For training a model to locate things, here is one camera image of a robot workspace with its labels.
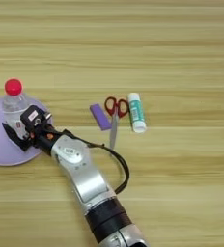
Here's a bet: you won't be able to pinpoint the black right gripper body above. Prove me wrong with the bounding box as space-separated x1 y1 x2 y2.
29 123 66 156

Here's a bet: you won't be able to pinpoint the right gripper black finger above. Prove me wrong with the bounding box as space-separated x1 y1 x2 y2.
42 111 54 125
1 122 34 152

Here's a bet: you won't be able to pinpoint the clear bottle with red cap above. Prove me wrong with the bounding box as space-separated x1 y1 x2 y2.
1 77 32 140

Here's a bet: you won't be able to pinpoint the purple rectangular block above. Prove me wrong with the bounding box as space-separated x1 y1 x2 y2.
89 102 113 132

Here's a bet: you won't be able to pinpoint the red-handled scissors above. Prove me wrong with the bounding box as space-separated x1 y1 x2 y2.
103 96 130 151

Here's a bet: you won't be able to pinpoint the white and green glue stick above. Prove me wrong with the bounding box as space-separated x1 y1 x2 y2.
126 92 148 134

